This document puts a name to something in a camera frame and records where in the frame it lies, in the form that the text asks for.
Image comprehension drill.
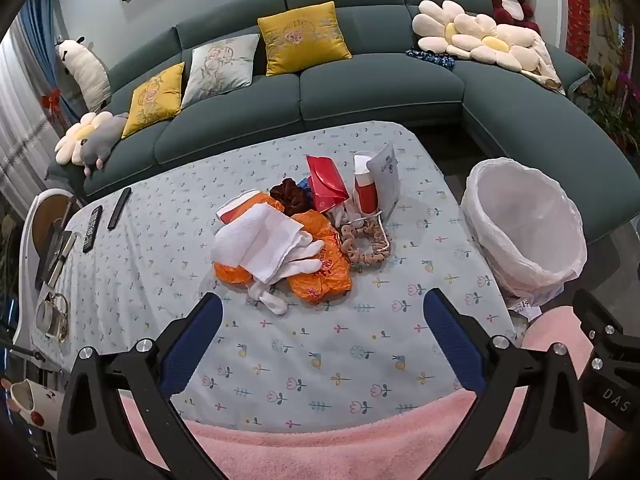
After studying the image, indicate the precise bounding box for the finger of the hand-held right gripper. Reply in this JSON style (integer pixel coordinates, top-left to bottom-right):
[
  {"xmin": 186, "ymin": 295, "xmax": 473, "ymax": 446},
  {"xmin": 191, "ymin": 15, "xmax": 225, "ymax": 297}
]
[{"xmin": 571, "ymin": 288, "xmax": 640, "ymax": 377}]

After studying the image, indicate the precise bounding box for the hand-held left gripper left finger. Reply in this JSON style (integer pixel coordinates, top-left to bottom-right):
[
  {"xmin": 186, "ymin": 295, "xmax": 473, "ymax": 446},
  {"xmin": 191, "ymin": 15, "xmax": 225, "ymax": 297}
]
[{"xmin": 56, "ymin": 291, "xmax": 237, "ymax": 480}]

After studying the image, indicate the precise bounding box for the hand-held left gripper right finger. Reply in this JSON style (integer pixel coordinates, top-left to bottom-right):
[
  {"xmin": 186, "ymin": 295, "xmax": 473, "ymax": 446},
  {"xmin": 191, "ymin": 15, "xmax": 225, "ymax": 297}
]
[{"xmin": 420, "ymin": 287, "xmax": 593, "ymax": 480}]

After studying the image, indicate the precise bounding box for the white knit glove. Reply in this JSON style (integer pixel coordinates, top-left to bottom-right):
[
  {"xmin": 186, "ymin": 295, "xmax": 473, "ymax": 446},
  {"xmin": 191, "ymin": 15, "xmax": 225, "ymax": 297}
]
[
  {"xmin": 247, "ymin": 280, "xmax": 290, "ymax": 316},
  {"xmin": 277, "ymin": 240, "xmax": 326, "ymax": 278}
]

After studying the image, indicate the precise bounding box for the beige scrunchie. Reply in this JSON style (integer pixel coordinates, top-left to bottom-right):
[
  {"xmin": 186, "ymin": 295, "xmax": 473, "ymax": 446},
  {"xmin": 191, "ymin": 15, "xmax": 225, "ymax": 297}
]
[{"xmin": 336, "ymin": 212, "xmax": 392, "ymax": 268}]

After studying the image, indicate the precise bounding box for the trash bin white liner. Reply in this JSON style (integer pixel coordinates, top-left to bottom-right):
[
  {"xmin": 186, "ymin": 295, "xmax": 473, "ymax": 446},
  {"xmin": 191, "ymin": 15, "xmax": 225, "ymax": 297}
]
[{"xmin": 460, "ymin": 158, "xmax": 588, "ymax": 308}]

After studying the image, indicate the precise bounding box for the short red white paper cup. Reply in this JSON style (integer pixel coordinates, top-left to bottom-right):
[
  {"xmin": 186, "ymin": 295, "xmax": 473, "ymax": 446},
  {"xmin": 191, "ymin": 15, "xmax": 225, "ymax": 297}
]
[{"xmin": 217, "ymin": 190, "xmax": 261, "ymax": 223}]

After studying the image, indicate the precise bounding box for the orange plastic bag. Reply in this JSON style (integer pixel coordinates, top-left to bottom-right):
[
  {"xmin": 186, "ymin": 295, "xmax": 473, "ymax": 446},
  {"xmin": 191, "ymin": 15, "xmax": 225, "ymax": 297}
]
[{"xmin": 215, "ymin": 192, "xmax": 353, "ymax": 303}]

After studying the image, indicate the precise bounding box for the tall red white paper cup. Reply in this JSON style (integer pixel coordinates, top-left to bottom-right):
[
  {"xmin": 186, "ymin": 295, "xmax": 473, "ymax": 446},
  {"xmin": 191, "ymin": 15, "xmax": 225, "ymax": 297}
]
[{"xmin": 353, "ymin": 151, "xmax": 382, "ymax": 216}]

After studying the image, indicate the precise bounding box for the grey paper bag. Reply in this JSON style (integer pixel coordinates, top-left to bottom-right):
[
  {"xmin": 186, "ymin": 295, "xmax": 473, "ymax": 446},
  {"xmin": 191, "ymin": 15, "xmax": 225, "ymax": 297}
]
[{"xmin": 366, "ymin": 142, "xmax": 401, "ymax": 223}]

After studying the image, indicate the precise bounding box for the brown scrunchie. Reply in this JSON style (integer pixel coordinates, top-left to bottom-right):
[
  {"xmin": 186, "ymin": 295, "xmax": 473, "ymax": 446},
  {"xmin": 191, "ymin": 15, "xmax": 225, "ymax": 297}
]
[{"xmin": 270, "ymin": 178, "xmax": 313, "ymax": 216}]

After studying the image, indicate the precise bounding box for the red paper box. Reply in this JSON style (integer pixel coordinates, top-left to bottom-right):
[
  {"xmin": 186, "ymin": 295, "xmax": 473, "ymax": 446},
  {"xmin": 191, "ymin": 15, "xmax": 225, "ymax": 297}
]
[{"xmin": 306, "ymin": 155, "xmax": 351, "ymax": 213}]

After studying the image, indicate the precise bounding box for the black remote control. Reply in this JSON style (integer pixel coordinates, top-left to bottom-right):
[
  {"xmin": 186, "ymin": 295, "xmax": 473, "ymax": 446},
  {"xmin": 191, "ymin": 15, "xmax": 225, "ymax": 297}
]
[
  {"xmin": 82, "ymin": 205, "xmax": 103, "ymax": 253},
  {"xmin": 107, "ymin": 187, "xmax": 132, "ymax": 231}
]

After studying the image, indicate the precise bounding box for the dark flat object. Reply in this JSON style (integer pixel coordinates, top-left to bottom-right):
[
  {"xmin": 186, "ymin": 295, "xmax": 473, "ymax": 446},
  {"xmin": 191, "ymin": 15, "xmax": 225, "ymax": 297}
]
[{"xmin": 35, "ymin": 230, "xmax": 78, "ymax": 291}]

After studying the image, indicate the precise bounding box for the white patterned cup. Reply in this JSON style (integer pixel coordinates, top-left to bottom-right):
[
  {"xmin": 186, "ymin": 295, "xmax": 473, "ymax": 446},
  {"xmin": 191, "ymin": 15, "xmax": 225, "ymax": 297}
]
[{"xmin": 9, "ymin": 380, "xmax": 66, "ymax": 431}]

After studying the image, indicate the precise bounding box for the pink fleece blanket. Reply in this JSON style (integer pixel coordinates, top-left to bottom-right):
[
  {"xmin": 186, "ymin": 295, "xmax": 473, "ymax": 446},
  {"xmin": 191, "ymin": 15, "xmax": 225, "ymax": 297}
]
[{"xmin": 117, "ymin": 305, "xmax": 608, "ymax": 480}]

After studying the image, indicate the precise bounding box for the white round side table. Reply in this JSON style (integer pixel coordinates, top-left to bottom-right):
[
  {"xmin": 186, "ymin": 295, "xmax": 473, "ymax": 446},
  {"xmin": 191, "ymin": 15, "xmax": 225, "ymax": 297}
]
[{"xmin": 12, "ymin": 189, "xmax": 91, "ymax": 356}]

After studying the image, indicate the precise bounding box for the potted flowering plant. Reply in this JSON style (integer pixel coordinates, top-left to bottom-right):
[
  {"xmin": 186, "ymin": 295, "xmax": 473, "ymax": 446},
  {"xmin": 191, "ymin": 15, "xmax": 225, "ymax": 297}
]
[{"xmin": 575, "ymin": 60, "xmax": 640, "ymax": 156}]

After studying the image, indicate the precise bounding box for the small cream flower plush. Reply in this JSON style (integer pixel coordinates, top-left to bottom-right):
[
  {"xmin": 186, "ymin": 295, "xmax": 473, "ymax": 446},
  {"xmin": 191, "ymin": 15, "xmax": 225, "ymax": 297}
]
[{"xmin": 54, "ymin": 111, "xmax": 115, "ymax": 165}]

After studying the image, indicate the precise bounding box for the small yellow embroidered cushion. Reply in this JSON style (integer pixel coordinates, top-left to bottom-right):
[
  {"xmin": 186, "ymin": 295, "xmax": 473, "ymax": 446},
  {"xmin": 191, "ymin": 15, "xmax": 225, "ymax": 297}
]
[{"xmin": 121, "ymin": 62, "xmax": 185, "ymax": 139}]

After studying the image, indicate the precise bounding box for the dark green sectional sofa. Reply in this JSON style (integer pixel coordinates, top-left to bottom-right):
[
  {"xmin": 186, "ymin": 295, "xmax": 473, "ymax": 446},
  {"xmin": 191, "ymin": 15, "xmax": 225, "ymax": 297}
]
[{"xmin": 45, "ymin": 0, "xmax": 640, "ymax": 246}]

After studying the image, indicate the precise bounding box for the light grey embroidered cushion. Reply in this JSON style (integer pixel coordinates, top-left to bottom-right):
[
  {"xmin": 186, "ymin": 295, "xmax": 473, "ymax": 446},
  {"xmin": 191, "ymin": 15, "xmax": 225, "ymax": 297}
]
[{"xmin": 181, "ymin": 34, "xmax": 261, "ymax": 109}]

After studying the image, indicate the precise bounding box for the white sheer curtain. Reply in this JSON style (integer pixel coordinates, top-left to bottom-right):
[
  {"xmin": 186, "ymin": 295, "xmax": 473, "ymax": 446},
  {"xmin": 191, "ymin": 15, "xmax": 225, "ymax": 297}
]
[{"xmin": 0, "ymin": 10, "xmax": 53, "ymax": 201}]

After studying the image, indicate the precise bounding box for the red curtain tie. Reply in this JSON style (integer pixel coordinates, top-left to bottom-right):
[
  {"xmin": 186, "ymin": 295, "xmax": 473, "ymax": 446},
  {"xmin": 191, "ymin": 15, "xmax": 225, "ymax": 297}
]
[{"xmin": 42, "ymin": 87, "xmax": 63, "ymax": 123}]

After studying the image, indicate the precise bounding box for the blue patterned cloth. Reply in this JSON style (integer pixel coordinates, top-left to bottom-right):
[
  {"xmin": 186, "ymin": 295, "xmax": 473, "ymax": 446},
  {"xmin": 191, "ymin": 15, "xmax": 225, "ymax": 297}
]
[{"xmin": 405, "ymin": 48, "xmax": 455, "ymax": 68}]

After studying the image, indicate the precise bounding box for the beige quilted blanket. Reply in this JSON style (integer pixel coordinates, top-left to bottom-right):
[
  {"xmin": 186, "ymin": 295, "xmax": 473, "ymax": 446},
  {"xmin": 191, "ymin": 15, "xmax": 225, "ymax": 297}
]
[{"xmin": 510, "ymin": 30, "xmax": 566, "ymax": 96}]

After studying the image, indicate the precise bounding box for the white panda plush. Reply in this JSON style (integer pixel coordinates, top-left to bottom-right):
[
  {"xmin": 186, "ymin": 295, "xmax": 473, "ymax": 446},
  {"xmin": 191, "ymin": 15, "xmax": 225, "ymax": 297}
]
[{"xmin": 55, "ymin": 36, "xmax": 112, "ymax": 112}]

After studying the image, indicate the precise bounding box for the cream flower cushion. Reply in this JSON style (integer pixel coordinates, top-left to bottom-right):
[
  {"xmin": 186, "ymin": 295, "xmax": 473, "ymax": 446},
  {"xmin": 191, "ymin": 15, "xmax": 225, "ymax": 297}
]
[
  {"xmin": 446, "ymin": 12, "xmax": 543, "ymax": 72},
  {"xmin": 412, "ymin": 0, "xmax": 481, "ymax": 54}
]

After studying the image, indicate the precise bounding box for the large framed painting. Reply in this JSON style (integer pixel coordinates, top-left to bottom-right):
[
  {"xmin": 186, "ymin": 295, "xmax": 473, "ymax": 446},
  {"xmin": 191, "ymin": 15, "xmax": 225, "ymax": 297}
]
[{"xmin": 590, "ymin": 0, "xmax": 640, "ymax": 86}]

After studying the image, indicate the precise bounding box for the large yellow embroidered cushion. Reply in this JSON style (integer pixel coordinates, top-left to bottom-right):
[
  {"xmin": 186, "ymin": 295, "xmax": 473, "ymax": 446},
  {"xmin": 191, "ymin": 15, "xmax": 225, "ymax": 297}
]
[{"xmin": 257, "ymin": 1, "xmax": 352, "ymax": 77}]

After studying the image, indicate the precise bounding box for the blue curtain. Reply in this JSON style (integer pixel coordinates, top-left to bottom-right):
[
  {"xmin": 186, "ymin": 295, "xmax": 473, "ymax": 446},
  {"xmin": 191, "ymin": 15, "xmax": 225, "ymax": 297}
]
[{"xmin": 30, "ymin": 0, "xmax": 68, "ymax": 126}]

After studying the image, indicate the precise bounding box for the glass jar gold handle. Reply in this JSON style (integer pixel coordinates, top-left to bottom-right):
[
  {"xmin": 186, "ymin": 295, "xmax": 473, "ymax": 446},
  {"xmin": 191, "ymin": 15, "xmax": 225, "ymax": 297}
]
[{"xmin": 36, "ymin": 292, "xmax": 71, "ymax": 343}]

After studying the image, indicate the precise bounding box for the red wall hanging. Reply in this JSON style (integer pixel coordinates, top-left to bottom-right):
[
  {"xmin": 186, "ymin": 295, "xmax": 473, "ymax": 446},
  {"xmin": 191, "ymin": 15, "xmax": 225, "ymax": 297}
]
[{"xmin": 564, "ymin": 0, "xmax": 593, "ymax": 56}]

